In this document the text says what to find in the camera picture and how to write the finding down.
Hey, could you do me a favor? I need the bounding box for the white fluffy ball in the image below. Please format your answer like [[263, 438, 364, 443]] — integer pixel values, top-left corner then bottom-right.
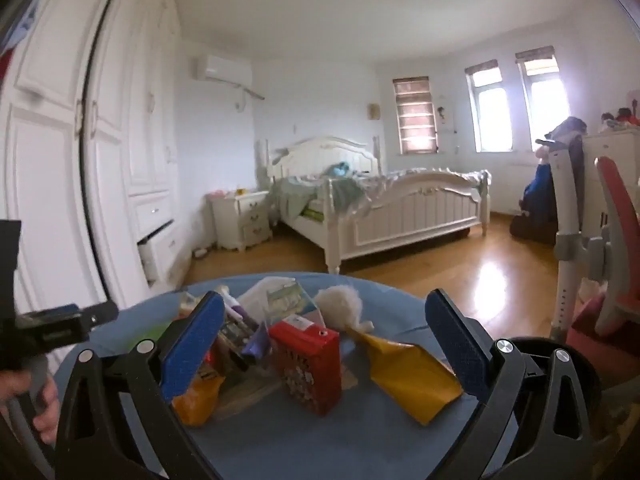
[[314, 285, 376, 336]]

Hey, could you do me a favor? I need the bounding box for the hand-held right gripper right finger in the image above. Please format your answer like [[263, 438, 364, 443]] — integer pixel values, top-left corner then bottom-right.
[[424, 288, 593, 480]]

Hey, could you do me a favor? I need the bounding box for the green blanket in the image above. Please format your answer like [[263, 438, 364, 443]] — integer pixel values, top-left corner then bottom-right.
[[277, 170, 383, 221]]

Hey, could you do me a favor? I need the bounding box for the yellow cloth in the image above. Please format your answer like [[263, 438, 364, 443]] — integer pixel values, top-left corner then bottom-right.
[[356, 331, 463, 426]]

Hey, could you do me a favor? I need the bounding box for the white wardrobe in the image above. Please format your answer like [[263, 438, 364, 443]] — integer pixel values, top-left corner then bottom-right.
[[0, 0, 193, 311]]

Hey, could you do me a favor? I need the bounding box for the pink desk chair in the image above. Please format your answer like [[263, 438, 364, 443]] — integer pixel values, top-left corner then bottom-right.
[[547, 132, 640, 361]]

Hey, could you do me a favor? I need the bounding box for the white nightstand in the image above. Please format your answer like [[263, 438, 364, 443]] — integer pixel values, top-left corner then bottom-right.
[[207, 190, 275, 252]]

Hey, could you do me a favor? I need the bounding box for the red box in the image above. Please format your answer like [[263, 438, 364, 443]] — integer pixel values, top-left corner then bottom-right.
[[269, 316, 343, 417]]

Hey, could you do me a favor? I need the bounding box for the person's left hand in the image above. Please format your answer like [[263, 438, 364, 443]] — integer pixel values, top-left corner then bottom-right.
[[0, 369, 60, 445]]

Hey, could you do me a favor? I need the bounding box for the red plush toy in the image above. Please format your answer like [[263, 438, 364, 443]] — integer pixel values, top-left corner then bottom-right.
[[602, 105, 640, 128]]

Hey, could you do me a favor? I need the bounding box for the white tube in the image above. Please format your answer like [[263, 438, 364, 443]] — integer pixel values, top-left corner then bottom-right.
[[215, 287, 246, 322]]

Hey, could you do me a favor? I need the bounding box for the blue cloth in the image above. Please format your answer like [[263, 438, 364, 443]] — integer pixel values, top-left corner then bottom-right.
[[522, 162, 558, 221]]

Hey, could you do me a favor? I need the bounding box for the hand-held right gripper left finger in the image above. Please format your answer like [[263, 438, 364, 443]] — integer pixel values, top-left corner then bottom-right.
[[54, 290, 228, 480]]

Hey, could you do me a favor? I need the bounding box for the window with brown blind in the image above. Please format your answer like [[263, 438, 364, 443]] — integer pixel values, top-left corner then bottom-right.
[[464, 59, 516, 153], [392, 76, 441, 155], [515, 46, 573, 153]]

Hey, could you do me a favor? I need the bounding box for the white air conditioner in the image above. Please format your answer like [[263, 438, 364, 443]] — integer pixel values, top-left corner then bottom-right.
[[192, 54, 253, 88]]

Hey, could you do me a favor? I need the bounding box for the white cabinet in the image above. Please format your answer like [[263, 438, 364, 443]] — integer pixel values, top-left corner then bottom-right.
[[582, 127, 640, 241]]

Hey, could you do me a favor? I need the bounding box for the dark jacket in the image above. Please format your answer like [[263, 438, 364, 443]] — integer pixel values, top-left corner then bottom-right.
[[545, 116, 588, 161]]

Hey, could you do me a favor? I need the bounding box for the blue tablecloth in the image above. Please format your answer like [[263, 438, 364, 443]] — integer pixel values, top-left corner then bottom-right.
[[52, 271, 521, 480]]

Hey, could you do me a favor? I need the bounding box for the purple wrapper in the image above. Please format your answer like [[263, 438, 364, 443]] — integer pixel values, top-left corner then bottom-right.
[[242, 322, 273, 361]]

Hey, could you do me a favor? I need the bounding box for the white bed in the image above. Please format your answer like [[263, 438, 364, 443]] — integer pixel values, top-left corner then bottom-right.
[[255, 135, 493, 275]]

